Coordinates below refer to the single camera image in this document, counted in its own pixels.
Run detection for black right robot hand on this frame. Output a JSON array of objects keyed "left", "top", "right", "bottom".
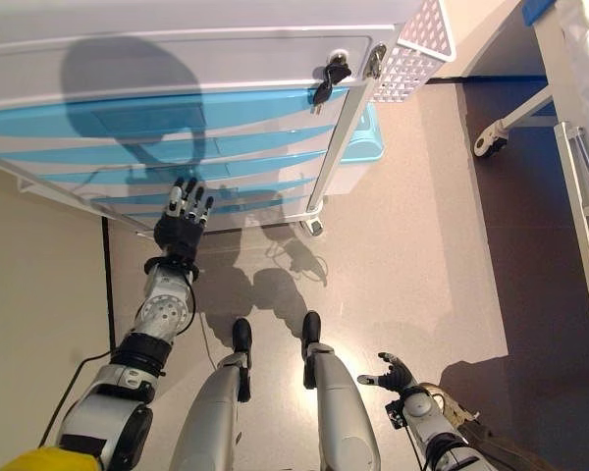
[{"left": 356, "top": 351, "right": 416, "bottom": 393}]

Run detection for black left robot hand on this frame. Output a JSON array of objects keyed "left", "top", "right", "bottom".
[{"left": 152, "top": 176, "right": 216, "bottom": 261}]

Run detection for yellow shoulder cloth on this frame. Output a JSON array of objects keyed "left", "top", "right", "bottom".
[{"left": 0, "top": 444, "right": 104, "bottom": 471}]

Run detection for black baseboard strip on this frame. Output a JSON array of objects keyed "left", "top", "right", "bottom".
[{"left": 100, "top": 215, "right": 118, "bottom": 354}]

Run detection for cart caster wheel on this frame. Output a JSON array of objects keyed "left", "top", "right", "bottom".
[{"left": 298, "top": 218, "right": 325, "bottom": 240}]

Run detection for white medical cart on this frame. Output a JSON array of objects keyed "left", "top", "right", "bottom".
[{"left": 0, "top": 0, "right": 408, "bottom": 236}]

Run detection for silver left robot leg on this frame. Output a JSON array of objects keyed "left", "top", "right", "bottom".
[{"left": 169, "top": 317, "right": 254, "bottom": 471}]

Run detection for white bin blue lid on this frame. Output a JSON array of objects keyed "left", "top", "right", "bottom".
[{"left": 323, "top": 100, "right": 387, "bottom": 197}]

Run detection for black cart keys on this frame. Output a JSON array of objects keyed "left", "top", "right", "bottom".
[{"left": 311, "top": 48, "right": 353, "bottom": 117}]

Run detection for bed caster wheel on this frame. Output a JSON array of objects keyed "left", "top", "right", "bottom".
[{"left": 473, "top": 122, "right": 509, "bottom": 158}]

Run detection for silver cart latch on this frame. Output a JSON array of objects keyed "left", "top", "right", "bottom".
[{"left": 365, "top": 42, "right": 388, "bottom": 79}]

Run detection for white perforated side basket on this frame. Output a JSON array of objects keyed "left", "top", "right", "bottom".
[{"left": 367, "top": 0, "right": 457, "bottom": 105}]

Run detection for blue bed corner bumper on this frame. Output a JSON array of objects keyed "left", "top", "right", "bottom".
[{"left": 519, "top": 0, "right": 578, "bottom": 26}]

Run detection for white floor cable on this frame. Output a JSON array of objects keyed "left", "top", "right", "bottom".
[{"left": 199, "top": 313, "right": 218, "bottom": 370}]

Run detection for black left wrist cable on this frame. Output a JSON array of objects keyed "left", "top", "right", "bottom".
[{"left": 38, "top": 277, "right": 198, "bottom": 448}]

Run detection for white hospital bed frame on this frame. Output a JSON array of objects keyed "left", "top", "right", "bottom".
[{"left": 473, "top": 0, "right": 589, "bottom": 384}]

